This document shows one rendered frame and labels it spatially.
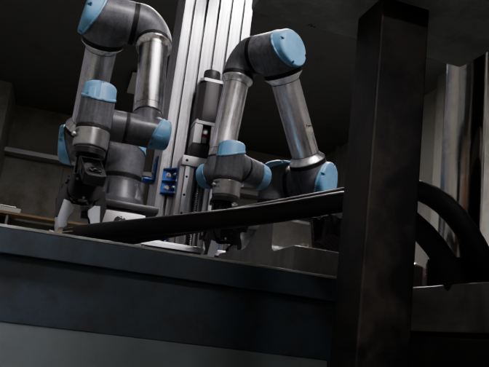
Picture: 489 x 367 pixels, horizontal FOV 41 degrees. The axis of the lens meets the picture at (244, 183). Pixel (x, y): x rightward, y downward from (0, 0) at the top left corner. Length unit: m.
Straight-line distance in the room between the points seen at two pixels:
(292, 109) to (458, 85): 1.01
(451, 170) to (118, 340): 0.53
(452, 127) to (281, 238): 0.44
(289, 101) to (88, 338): 1.19
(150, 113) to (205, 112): 0.64
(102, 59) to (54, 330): 1.06
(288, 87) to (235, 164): 0.36
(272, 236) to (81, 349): 0.48
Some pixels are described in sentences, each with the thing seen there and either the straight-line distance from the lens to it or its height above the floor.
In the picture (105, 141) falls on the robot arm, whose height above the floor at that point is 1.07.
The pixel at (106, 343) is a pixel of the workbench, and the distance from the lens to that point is 0.97.
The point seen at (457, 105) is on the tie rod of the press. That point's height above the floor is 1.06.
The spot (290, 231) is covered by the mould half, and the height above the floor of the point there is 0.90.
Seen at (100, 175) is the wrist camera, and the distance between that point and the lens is 1.35.
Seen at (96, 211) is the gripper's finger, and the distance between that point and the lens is 1.43.
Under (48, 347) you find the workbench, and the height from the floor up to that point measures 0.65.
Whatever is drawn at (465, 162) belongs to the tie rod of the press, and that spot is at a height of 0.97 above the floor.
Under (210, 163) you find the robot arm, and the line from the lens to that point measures 1.90.
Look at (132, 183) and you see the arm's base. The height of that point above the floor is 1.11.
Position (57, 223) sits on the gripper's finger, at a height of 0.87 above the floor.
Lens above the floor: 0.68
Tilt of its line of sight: 14 degrees up
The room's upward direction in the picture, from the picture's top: 7 degrees clockwise
